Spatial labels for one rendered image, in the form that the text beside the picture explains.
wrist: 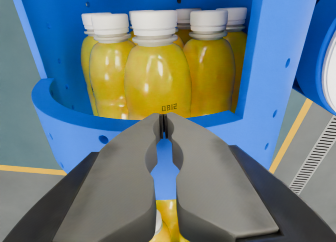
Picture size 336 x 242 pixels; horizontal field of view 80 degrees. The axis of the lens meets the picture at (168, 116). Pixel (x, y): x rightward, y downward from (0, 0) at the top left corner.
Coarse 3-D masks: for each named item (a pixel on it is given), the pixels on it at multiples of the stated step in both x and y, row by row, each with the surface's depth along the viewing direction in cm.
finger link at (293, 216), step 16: (240, 160) 8; (256, 176) 7; (272, 176) 7; (256, 192) 7; (272, 192) 7; (288, 192) 7; (272, 208) 6; (288, 208) 6; (304, 208) 6; (288, 224) 6; (304, 224) 6; (320, 224) 6; (240, 240) 5; (256, 240) 5; (272, 240) 5; (288, 240) 5; (304, 240) 5; (320, 240) 5
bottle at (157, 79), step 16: (144, 48) 17; (160, 48) 17; (176, 48) 18; (128, 64) 18; (144, 64) 17; (160, 64) 17; (176, 64) 17; (128, 80) 18; (144, 80) 17; (160, 80) 17; (176, 80) 18; (128, 96) 19; (144, 96) 18; (160, 96) 18; (176, 96) 18; (128, 112) 21; (144, 112) 19; (160, 112) 18; (176, 112) 19
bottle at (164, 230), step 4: (164, 224) 38; (160, 228) 36; (164, 228) 37; (156, 232) 35; (160, 232) 36; (164, 232) 36; (168, 232) 38; (156, 236) 35; (160, 236) 36; (164, 236) 36; (168, 236) 37; (152, 240) 35; (156, 240) 35; (160, 240) 36; (164, 240) 36; (168, 240) 37
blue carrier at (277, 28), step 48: (48, 0) 24; (96, 0) 30; (144, 0) 33; (192, 0) 32; (240, 0) 28; (288, 0) 11; (48, 48) 24; (288, 48) 13; (48, 96) 19; (240, 96) 14; (288, 96) 18; (96, 144) 14; (240, 144) 15
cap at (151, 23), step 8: (136, 16) 16; (144, 16) 16; (152, 16) 16; (160, 16) 16; (168, 16) 16; (136, 24) 17; (144, 24) 16; (152, 24) 16; (160, 24) 16; (168, 24) 17; (136, 32) 17; (144, 32) 17; (152, 32) 17; (160, 32) 17; (168, 32) 17
